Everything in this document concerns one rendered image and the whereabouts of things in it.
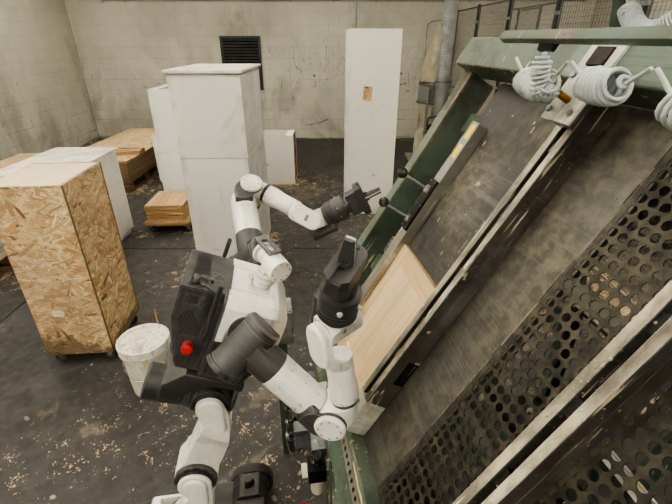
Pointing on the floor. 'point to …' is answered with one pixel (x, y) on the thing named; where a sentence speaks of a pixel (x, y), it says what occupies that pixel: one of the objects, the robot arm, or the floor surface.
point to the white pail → (143, 350)
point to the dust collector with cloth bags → (430, 91)
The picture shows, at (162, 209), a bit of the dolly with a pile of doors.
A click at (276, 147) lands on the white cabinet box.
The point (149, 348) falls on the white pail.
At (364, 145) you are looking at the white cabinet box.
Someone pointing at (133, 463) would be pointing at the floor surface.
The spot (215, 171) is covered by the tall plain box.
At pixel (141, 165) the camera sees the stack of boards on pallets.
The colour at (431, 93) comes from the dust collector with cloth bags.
